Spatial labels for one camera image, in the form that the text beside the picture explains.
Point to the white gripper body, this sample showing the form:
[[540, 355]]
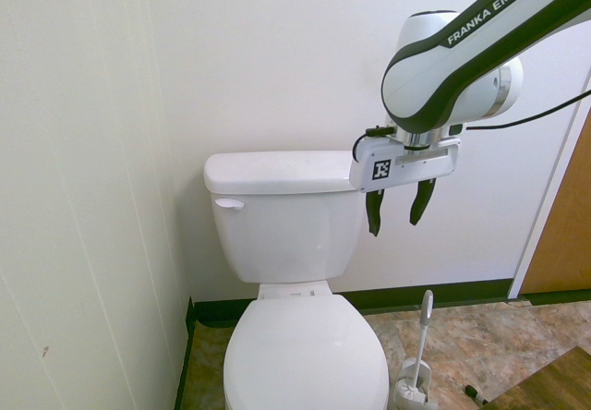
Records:
[[415, 163]]

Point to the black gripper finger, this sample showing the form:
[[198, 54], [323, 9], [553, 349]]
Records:
[[421, 204], [374, 213]]

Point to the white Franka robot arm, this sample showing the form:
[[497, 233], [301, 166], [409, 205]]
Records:
[[429, 73]]

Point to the white toilet tank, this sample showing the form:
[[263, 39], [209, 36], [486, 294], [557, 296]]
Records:
[[286, 234]]

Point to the black baseboard behind toilet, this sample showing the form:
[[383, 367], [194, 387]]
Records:
[[415, 295]]

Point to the white toilet tank lid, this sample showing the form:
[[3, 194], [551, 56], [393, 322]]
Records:
[[277, 170]]

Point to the white toilet bowl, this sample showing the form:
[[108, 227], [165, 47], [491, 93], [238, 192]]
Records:
[[293, 289]]

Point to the white toilet brush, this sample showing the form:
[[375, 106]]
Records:
[[422, 336]]

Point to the white flush lever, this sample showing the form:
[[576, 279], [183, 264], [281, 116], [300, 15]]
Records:
[[228, 203]]

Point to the white toilet seat lid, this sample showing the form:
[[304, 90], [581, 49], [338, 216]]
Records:
[[305, 354]]

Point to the white toilet brush holder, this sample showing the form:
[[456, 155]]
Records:
[[408, 394]]

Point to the black baseboard beside toilet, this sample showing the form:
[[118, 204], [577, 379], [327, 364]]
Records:
[[187, 350]]

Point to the brown wooden door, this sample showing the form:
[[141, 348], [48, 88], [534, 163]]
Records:
[[563, 225]]

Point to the dark wooden table top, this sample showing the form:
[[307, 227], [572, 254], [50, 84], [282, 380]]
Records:
[[545, 382]]

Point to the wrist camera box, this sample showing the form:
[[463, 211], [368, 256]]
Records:
[[456, 129]]

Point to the white door frame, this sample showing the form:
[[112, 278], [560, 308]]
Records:
[[545, 188]]

